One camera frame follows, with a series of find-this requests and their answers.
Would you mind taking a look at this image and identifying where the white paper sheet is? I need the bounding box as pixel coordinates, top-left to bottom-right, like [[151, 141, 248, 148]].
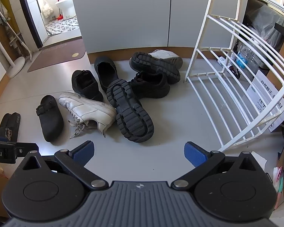
[[250, 151, 267, 171]]

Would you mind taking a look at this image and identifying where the white toilet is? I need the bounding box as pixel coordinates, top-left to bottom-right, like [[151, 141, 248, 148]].
[[55, 0, 76, 20]]

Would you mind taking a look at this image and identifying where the large white printed carton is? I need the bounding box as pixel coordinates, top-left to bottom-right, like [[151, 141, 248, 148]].
[[247, 70, 284, 133]]

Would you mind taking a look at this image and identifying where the white mesh bag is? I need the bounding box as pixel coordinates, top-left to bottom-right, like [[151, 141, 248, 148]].
[[41, 0, 54, 18]]

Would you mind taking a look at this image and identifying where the black chunky platform shoe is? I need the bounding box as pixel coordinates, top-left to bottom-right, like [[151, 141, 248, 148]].
[[106, 79, 155, 143], [129, 51, 181, 85]]

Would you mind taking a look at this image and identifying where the white mop pole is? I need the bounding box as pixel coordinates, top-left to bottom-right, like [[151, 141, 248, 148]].
[[0, 3, 33, 61]]

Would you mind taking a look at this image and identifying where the black strap clog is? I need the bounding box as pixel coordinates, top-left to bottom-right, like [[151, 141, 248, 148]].
[[36, 95, 64, 143], [94, 56, 119, 93]]

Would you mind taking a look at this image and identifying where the dark glass bottle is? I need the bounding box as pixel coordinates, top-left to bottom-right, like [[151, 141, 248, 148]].
[[232, 40, 241, 59]]

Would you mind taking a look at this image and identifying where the white standing fan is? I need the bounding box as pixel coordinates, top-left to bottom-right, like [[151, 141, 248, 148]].
[[0, 0, 26, 78]]

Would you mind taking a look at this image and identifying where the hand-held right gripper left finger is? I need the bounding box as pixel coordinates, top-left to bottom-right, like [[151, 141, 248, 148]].
[[21, 141, 109, 190]]

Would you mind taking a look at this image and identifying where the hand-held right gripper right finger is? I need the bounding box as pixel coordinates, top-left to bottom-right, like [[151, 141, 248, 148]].
[[172, 141, 259, 190]]

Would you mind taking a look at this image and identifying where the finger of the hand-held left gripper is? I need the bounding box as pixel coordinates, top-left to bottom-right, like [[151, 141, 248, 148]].
[[16, 143, 39, 158]]

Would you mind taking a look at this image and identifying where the brown door mat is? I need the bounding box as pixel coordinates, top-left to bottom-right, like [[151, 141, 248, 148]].
[[27, 38, 86, 72]]

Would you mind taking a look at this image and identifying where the grey plastic bag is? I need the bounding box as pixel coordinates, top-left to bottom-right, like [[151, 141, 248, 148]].
[[247, 3, 284, 50]]

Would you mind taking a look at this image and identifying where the clear water bottle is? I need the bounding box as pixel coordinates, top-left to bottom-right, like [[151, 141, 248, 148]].
[[235, 40, 262, 76]]

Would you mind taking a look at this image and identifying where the black slide sandal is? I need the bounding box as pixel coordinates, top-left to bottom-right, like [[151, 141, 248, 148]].
[[0, 113, 22, 147], [0, 113, 12, 133]]

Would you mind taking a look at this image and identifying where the black lace-up sneaker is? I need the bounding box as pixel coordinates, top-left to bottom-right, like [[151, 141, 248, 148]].
[[129, 71, 171, 100], [71, 70, 104, 102]]

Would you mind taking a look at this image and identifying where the white wire shoe rack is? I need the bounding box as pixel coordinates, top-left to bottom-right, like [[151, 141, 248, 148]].
[[184, 0, 284, 152]]

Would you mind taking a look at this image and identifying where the white lace-up sneaker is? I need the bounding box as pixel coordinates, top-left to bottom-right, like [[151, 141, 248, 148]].
[[59, 92, 117, 139], [148, 49, 183, 69]]

